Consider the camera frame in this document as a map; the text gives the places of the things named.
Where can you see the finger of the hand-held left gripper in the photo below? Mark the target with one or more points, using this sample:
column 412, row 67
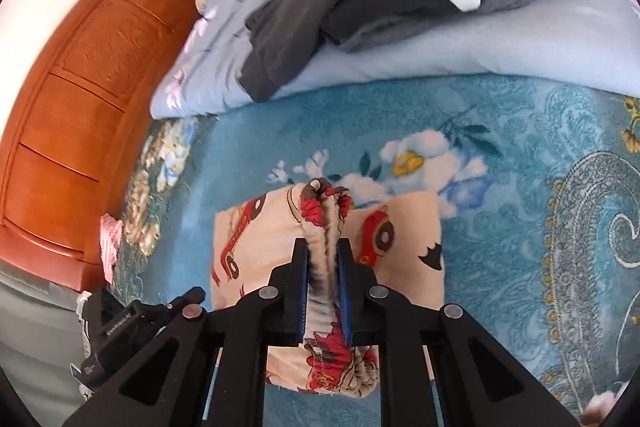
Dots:
column 182, row 298

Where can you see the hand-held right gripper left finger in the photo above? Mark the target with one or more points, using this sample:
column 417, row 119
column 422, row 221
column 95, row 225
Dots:
column 301, row 297

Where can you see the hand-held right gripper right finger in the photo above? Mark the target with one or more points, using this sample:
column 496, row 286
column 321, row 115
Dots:
column 345, row 292

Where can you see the cream fire-truck print garment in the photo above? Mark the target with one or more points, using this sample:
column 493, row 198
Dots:
column 400, row 267

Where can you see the pink knitted cloth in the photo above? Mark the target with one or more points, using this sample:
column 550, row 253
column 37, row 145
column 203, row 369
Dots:
column 111, row 242

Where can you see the teal floral bed blanket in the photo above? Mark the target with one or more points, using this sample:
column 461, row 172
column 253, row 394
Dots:
column 500, row 207

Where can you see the carved wooden headboard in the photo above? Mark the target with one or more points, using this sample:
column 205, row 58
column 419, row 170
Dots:
column 75, row 107

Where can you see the light blue floral quilt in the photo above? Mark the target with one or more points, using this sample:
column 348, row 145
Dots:
column 450, row 49

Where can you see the dark grey sweatshirt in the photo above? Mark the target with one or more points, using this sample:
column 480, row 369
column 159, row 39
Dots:
column 310, row 27

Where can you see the pink floral pillow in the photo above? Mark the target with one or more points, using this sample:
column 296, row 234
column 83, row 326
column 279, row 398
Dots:
column 200, row 1

